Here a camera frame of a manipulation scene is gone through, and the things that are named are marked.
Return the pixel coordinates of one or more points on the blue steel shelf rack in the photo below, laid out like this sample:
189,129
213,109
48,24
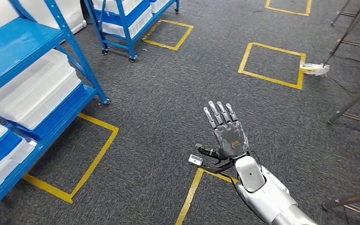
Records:
12,46

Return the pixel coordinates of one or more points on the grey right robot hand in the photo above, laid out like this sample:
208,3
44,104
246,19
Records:
231,139

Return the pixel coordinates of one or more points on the blue shelf rack with casters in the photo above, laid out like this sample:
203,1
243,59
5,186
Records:
126,34

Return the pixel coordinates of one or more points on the yellow floor tape square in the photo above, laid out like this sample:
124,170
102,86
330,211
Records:
48,188
250,45
188,198
176,23

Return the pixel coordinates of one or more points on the stainless steel side table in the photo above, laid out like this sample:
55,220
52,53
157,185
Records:
354,101

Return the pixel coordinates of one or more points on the crumpled clear plastic bag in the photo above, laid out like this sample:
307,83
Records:
315,69

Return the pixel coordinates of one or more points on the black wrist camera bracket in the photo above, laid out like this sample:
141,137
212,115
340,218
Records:
220,169

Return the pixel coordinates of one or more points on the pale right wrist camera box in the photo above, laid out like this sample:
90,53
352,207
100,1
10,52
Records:
195,160

